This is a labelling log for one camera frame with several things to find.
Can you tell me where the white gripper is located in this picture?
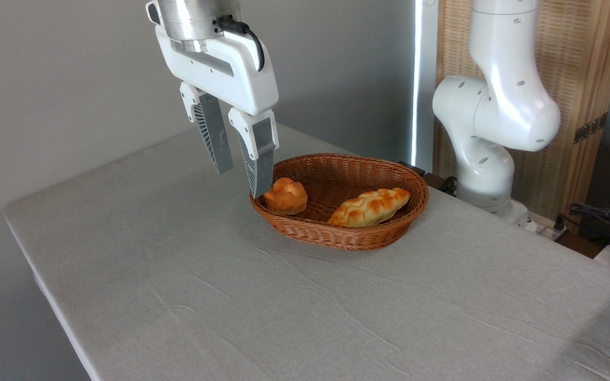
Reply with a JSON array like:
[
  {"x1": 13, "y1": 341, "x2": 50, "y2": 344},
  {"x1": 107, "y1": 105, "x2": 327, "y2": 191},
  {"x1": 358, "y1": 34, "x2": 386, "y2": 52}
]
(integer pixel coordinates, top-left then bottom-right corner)
[{"x1": 154, "y1": 23, "x2": 280, "y2": 199}]

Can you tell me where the round golden bread roll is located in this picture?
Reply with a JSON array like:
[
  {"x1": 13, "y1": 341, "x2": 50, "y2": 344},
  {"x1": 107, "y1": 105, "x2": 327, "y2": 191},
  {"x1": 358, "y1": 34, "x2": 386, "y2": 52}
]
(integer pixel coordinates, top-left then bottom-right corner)
[{"x1": 262, "y1": 177, "x2": 309, "y2": 216}]

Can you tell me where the braided golden bread loaf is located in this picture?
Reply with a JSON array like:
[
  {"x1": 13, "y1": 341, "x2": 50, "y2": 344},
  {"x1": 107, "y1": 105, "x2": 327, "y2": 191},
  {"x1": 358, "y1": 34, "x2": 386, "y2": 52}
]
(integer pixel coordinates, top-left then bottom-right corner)
[{"x1": 327, "y1": 187, "x2": 412, "y2": 229}]

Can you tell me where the brown wicker basket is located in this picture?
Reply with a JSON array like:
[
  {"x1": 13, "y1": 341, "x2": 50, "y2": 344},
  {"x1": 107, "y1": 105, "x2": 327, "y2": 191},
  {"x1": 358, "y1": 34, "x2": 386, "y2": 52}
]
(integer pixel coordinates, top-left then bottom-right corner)
[{"x1": 249, "y1": 153, "x2": 430, "y2": 251}]

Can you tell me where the grey tablecloth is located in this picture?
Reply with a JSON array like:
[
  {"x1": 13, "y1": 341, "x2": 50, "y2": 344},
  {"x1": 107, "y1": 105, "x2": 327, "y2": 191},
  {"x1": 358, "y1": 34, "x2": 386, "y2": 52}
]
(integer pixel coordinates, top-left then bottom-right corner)
[{"x1": 2, "y1": 111, "x2": 610, "y2": 381}]

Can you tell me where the black table clamp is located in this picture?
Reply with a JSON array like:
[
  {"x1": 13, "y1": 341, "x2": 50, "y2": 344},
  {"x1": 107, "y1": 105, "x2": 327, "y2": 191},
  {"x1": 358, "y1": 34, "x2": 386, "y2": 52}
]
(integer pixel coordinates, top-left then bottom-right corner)
[{"x1": 397, "y1": 160, "x2": 458, "y2": 195}]

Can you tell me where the dark metal screen hinge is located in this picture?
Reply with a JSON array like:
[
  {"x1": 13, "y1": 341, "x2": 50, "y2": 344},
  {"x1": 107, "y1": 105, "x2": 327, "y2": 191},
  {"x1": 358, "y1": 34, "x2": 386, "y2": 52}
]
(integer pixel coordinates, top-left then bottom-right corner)
[{"x1": 573, "y1": 112, "x2": 609, "y2": 144}]

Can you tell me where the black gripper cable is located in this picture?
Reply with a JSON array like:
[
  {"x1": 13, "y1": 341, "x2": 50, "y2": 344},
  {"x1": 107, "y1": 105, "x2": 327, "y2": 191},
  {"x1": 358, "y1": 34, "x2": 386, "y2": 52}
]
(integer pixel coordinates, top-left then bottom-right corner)
[{"x1": 216, "y1": 16, "x2": 266, "y2": 72}]

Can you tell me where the bright vertical metal post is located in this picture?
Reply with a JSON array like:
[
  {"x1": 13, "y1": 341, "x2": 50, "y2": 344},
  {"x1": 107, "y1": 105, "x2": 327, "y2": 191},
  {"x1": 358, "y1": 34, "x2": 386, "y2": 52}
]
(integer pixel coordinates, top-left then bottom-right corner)
[{"x1": 409, "y1": 0, "x2": 439, "y2": 173}]

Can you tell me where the black cable bundle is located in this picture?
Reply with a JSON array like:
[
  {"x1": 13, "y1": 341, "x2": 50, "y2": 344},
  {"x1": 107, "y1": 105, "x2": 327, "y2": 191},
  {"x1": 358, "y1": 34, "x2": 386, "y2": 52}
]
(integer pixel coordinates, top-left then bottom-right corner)
[{"x1": 556, "y1": 202, "x2": 610, "y2": 250}]

